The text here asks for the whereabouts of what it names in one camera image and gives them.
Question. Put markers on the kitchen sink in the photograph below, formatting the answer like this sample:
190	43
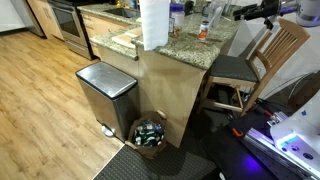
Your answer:
123	12

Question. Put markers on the white paper towel roll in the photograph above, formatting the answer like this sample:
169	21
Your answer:
155	23

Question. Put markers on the white bottle with orange label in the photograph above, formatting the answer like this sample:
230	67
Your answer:
202	35

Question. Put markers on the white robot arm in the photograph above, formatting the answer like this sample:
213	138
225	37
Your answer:
307	15

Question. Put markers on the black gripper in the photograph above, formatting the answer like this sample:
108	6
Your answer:
266	9

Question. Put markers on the clear jar with purple lid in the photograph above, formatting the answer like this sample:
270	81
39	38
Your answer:
177	13

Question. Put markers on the wooden chair with grey cushion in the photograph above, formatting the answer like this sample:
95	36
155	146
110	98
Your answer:
249	76

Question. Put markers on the clear plastic bottle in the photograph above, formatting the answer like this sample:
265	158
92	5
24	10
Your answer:
216	9

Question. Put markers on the stainless steel trash can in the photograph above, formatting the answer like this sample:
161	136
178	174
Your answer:
113	97

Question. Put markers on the dark floor mat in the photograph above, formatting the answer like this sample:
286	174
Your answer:
171	164

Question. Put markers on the brown paper bag of recyclables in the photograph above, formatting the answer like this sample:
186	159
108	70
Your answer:
147	135

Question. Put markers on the wooden cutting board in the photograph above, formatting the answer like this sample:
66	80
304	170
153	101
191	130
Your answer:
125	38

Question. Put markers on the stainless steel oven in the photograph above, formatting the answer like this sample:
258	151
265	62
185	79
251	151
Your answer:
71	25

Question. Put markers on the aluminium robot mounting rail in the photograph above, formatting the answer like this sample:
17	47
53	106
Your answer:
294	138

